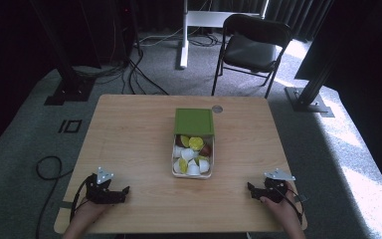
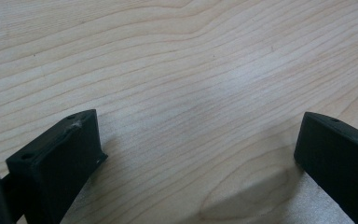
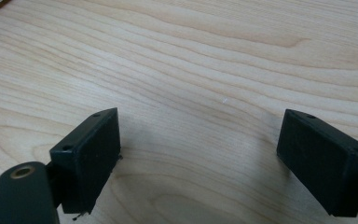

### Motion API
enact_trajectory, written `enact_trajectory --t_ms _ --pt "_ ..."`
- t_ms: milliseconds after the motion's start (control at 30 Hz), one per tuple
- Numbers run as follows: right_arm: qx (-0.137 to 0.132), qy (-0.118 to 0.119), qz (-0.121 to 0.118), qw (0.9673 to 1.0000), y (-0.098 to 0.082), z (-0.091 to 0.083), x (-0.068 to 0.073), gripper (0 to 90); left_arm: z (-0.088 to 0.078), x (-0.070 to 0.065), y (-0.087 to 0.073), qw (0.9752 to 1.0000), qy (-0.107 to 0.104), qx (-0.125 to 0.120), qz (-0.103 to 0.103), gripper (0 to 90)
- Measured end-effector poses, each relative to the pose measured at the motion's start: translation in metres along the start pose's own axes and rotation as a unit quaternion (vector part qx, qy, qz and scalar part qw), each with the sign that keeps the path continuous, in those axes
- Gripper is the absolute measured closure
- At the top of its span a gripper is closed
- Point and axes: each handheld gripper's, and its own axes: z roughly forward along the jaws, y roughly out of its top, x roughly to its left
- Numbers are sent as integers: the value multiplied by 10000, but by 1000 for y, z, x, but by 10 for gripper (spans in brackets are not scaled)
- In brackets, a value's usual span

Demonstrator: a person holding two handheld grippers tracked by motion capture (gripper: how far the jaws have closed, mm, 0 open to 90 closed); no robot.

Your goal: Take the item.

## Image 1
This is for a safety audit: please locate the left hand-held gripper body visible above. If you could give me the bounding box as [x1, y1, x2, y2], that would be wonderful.
[85, 166, 123, 204]

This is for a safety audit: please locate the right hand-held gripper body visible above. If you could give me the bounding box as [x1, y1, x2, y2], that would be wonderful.
[257, 167, 296, 204]

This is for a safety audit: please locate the person's left hand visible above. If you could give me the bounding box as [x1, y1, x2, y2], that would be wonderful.
[74, 200, 113, 228]

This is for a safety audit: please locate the person's right hand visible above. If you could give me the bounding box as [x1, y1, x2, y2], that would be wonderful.
[259, 190, 298, 229]

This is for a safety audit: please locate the white storage box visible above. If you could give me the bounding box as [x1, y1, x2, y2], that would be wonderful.
[171, 132, 216, 180]

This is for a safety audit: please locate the pile of coffee capsules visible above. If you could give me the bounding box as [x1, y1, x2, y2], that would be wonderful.
[173, 133, 213, 176]

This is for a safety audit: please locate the green sliding box lid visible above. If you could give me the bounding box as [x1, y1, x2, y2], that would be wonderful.
[173, 108, 216, 138]

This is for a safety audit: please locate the black metal stand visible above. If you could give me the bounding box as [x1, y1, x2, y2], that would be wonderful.
[29, 0, 96, 107]
[285, 39, 335, 119]

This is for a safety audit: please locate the black folding chair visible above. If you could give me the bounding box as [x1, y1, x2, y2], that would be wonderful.
[210, 13, 294, 100]

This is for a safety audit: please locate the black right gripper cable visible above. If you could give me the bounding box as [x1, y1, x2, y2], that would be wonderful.
[284, 187, 304, 224]

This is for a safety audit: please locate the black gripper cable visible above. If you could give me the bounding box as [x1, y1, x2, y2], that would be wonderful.
[69, 174, 96, 224]
[284, 187, 304, 224]

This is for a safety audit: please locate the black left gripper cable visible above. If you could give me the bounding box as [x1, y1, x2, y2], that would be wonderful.
[69, 174, 96, 224]

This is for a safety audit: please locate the black looped floor cable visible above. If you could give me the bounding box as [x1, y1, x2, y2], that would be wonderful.
[35, 155, 75, 239]

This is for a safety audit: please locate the bundle of black floor cables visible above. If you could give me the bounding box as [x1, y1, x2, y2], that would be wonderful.
[73, 19, 170, 97]

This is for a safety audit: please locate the white desk frame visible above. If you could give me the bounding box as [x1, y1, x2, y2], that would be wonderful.
[178, 0, 271, 70]

